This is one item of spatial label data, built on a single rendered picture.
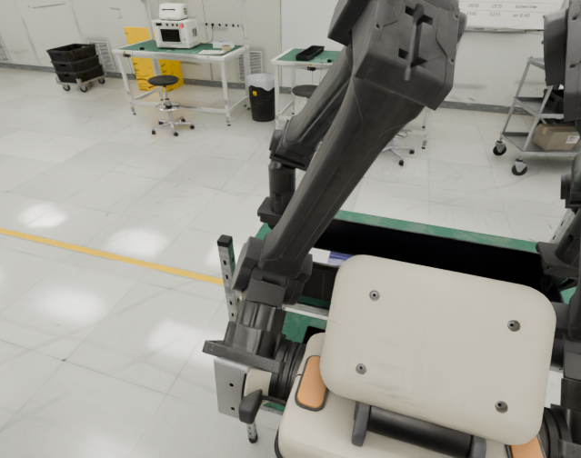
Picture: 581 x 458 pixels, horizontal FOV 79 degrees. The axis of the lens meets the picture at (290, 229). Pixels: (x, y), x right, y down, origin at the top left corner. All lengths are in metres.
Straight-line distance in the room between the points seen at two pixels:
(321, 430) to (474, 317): 0.20
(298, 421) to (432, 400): 0.14
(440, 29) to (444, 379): 0.30
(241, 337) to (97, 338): 1.80
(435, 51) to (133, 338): 2.04
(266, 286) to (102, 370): 1.68
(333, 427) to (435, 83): 0.35
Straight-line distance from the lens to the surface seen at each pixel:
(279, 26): 5.80
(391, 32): 0.32
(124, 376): 2.06
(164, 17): 5.02
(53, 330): 2.43
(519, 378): 0.39
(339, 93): 0.46
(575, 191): 0.72
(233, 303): 1.01
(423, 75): 0.31
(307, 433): 0.43
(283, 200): 0.74
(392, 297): 0.36
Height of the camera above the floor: 1.63
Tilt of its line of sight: 37 degrees down
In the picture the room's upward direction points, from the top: straight up
